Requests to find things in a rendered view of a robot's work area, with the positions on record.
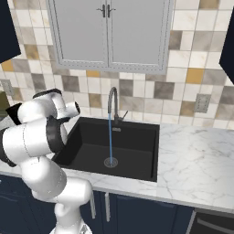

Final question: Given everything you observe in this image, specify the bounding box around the dark grey sink faucet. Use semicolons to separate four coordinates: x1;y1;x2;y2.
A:
107;86;124;126

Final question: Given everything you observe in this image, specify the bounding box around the blue water stream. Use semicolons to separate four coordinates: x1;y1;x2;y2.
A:
108;112;114;163

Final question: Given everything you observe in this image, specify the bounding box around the black sink basin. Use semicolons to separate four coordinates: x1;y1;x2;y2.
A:
50;116;161;183

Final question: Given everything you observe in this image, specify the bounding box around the grey sink drain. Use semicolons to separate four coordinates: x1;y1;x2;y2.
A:
103;156;119;169

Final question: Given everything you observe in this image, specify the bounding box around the navy base cupboard door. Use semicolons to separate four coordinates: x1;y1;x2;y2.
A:
101;191;196;234
78;189;105;234
0;174;59;234

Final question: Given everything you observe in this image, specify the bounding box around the olive green object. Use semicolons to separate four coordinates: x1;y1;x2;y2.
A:
0;90;11;122

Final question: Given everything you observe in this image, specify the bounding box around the black dishwasher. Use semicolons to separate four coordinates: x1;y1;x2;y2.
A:
186;207;234;234

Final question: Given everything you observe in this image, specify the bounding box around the grey wall socket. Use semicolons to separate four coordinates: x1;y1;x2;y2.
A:
194;93;212;114

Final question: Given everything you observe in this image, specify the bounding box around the silver cupboard door handle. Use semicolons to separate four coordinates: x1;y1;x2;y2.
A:
104;192;112;223
89;195;97;220

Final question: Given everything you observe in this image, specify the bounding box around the dark window handle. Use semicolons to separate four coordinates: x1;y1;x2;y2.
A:
106;4;117;18
96;4;107;18

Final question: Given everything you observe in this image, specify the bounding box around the navy wall cupboard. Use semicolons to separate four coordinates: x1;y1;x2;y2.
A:
218;6;234;86
0;0;23;64

